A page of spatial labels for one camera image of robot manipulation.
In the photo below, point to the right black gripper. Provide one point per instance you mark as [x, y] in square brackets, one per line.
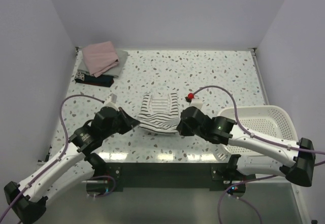
[182, 129]

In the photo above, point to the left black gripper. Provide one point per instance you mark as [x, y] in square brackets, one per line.
[129, 122]

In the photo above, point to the striped black white tank top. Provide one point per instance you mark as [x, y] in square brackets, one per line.
[159, 114]

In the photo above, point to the pink tank top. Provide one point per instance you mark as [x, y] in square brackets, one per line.
[100, 57]

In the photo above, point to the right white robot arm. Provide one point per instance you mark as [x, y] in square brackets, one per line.
[290, 159]

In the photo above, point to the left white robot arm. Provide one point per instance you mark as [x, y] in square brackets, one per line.
[28, 197]

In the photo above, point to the folded dark tank top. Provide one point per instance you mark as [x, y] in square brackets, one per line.
[103, 80]

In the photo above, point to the folded grey tank top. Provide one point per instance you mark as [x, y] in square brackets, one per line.
[114, 71]

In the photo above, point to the white perforated laundry basket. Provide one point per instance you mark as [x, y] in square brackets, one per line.
[269, 120]

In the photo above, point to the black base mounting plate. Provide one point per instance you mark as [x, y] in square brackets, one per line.
[213, 176]

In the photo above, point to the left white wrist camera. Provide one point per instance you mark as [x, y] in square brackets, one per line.
[110, 101]

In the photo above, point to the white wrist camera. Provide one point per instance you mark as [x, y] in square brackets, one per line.
[194, 101]
[110, 101]

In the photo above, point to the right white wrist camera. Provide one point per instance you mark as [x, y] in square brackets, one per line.
[194, 101]

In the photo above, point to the aluminium frame rail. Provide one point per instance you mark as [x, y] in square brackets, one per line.
[266, 201]

